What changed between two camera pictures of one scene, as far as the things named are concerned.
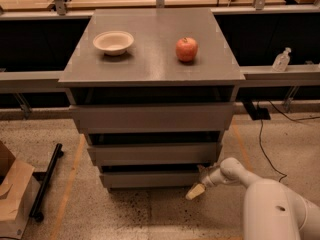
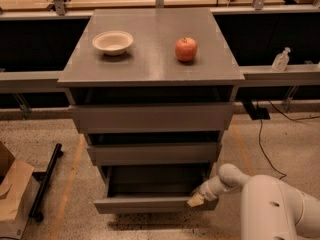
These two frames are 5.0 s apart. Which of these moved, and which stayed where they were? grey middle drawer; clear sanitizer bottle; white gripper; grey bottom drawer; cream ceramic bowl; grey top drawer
Moved: grey bottom drawer; white gripper
Stayed: cream ceramic bowl; grey top drawer; clear sanitizer bottle; grey middle drawer
